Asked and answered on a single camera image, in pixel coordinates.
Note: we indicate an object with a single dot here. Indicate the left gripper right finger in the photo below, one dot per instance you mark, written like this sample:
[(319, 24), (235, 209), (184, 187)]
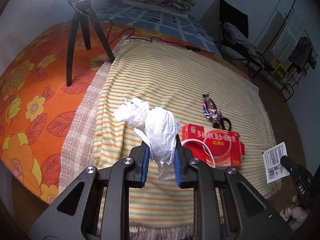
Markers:
[(182, 157)]

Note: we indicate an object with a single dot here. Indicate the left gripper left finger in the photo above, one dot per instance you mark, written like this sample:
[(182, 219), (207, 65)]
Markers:
[(141, 155)]

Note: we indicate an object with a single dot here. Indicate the alcohol wipes white pouch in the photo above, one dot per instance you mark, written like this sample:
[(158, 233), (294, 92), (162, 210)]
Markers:
[(273, 168)]

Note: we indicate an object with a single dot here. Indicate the white silicone wristband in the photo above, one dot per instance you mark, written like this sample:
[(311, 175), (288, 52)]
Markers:
[(201, 149)]

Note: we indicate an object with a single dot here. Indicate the red medicine box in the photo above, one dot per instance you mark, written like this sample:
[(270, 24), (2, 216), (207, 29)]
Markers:
[(228, 149)]

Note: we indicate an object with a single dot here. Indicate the brown snickers wrapper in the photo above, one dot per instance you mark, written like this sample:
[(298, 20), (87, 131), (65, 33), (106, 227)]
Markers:
[(210, 109)]

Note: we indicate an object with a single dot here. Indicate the striped cream fringed blanket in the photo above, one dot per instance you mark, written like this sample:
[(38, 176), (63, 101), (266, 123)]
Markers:
[(166, 78)]

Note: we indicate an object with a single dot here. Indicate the yellow box on rack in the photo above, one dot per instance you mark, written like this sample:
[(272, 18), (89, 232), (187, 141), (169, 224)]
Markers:
[(278, 72)]

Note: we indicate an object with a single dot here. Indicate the blue checkered bedding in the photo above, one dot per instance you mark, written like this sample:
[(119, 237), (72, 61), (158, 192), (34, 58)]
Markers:
[(186, 28)]

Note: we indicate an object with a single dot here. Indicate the black clothes drying rack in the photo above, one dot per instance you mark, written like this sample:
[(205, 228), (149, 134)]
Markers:
[(302, 59)]

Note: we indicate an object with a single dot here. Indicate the black chair with clothes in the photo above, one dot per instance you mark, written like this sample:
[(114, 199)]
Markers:
[(229, 28)]

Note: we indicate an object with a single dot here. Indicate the black tripod stand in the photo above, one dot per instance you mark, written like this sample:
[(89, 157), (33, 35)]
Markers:
[(83, 16)]

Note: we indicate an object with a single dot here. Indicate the white wall radiator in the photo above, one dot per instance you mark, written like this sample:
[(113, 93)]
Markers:
[(288, 38)]

